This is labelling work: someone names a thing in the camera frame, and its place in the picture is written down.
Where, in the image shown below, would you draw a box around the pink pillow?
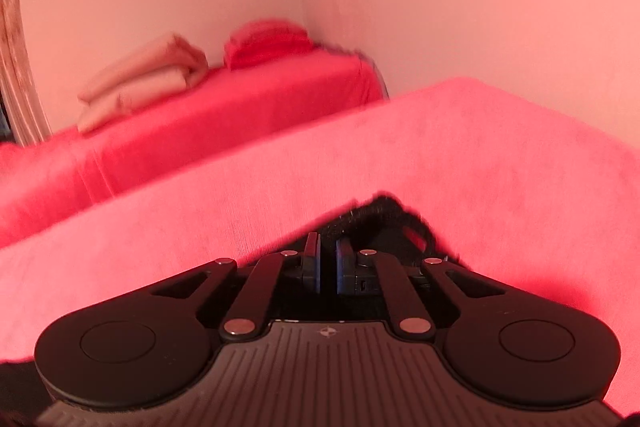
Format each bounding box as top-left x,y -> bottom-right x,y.
77,67 -> 209,134
77,32 -> 208,103

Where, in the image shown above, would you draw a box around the black knit pants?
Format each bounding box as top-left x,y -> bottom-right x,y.
1,195 -> 447,426

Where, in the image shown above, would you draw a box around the lower pink pillow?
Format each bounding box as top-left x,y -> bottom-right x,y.
77,67 -> 209,134

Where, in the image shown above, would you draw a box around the folded red blanket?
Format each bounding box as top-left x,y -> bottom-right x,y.
224,18 -> 314,70

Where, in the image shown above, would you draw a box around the far bed red blanket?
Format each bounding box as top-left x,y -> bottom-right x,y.
1,49 -> 387,246

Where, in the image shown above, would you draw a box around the near bed pink blanket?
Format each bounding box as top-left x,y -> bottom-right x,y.
1,79 -> 639,414

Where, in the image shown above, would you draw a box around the upper pink pillow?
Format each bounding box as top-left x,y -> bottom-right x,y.
77,32 -> 208,103

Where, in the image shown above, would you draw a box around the pale patterned curtain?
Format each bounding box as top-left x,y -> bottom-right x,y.
1,0 -> 51,146

